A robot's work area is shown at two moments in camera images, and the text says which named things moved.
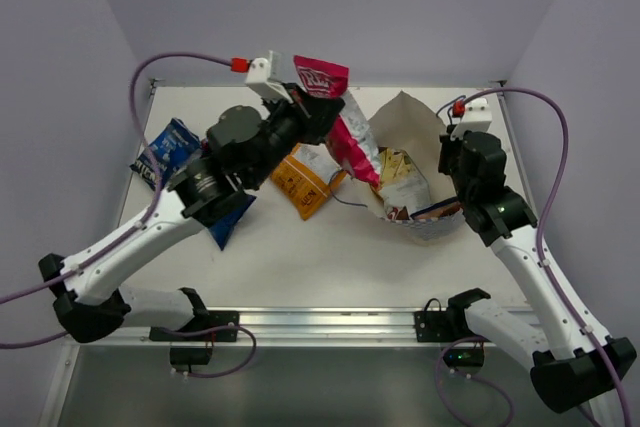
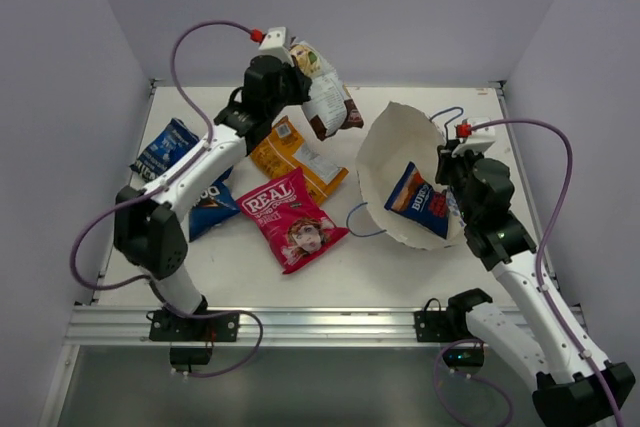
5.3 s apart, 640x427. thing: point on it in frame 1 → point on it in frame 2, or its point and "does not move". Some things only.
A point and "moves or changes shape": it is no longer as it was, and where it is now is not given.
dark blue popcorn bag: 170,149 does not move
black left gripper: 310,112 → 298,85
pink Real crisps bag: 351,139 → 297,230
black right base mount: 451,326 does not move
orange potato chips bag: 307,178 does not move
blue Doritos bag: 223,230 moves or changes shape
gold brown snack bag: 401,184 → 331,108
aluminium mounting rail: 384,327 does not move
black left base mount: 196,350 does not move
